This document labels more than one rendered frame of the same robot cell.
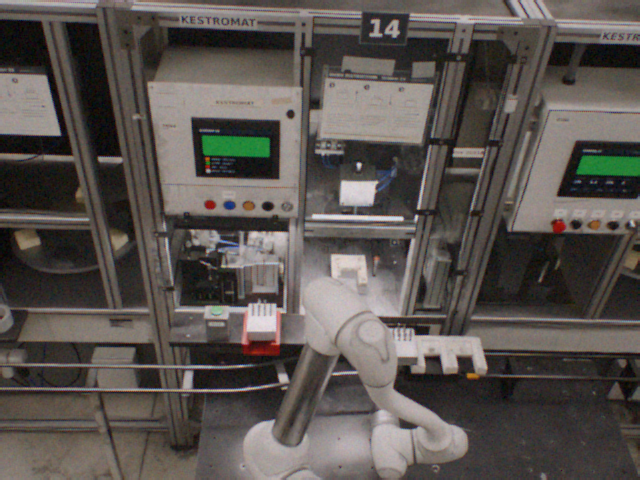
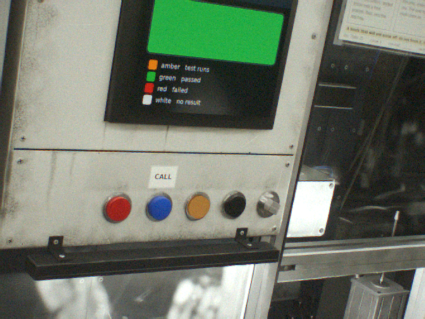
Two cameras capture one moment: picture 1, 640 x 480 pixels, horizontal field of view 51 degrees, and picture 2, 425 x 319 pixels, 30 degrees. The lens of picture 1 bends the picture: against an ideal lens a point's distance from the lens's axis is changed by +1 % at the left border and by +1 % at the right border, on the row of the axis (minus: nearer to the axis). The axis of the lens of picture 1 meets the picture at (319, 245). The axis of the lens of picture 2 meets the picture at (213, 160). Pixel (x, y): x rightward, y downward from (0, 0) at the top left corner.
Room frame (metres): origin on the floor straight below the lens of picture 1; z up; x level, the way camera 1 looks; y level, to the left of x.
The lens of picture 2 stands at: (0.78, 0.77, 1.73)
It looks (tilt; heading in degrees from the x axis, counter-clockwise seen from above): 13 degrees down; 327
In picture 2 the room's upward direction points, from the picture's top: 10 degrees clockwise
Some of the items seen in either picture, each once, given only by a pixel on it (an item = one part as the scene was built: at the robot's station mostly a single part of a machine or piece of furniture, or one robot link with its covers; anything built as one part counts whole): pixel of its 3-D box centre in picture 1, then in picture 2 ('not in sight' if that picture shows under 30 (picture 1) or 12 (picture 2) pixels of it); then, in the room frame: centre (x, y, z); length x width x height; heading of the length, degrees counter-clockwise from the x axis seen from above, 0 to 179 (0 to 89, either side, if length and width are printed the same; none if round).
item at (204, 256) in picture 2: (231, 222); (162, 250); (1.62, 0.28, 1.37); 0.36 x 0.04 x 0.04; 93
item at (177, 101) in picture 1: (231, 135); (140, 52); (1.76, 0.29, 1.60); 0.42 x 0.29 x 0.46; 93
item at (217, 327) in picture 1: (218, 321); not in sight; (1.55, 0.33, 0.97); 0.08 x 0.08 x 0.12; 3
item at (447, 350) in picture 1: (430, 359); not in sight; (1.56, -0.43, 0.84); 0.36 x 0.14 x 0.10; 94
